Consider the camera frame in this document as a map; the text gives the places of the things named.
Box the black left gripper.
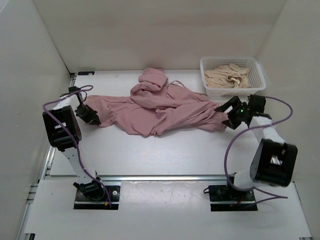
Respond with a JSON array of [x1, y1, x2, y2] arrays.
[[74, 104, 100, 125]]

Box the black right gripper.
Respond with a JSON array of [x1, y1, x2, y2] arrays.
[[213, 95, 249, 130]]

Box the pink trousers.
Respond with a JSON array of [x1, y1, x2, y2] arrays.
[[85, 68, 228, 137]]

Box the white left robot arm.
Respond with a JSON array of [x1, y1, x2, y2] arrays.
[[42, 85, 106, 201]]

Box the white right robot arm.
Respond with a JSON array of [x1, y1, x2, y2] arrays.
[[216, 94, 298, 200]]

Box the beige trousers in basket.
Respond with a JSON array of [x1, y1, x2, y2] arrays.
[[204, 64, 252, 89]]

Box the white plastic basket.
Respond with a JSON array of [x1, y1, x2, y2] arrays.
[[200, 56, 266, 99]]

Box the black corner bracket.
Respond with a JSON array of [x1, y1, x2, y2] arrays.
[[77, 71, 95, 76]]

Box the aluminium front rail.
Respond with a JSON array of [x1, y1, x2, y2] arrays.
[[39, 173, 236, 185]]

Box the aluminium rail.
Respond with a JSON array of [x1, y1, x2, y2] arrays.
[[39, 173, 236, 185], [37, 73, 77, 183]]

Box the aluminium left rail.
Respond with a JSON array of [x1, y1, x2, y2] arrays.
[[37, 73, 77, 183]]

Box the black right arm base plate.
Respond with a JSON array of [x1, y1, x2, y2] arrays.
[[203, 185, 258, 212]]

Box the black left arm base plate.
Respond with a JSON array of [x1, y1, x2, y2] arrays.
[[73, 185, 121, 210]]

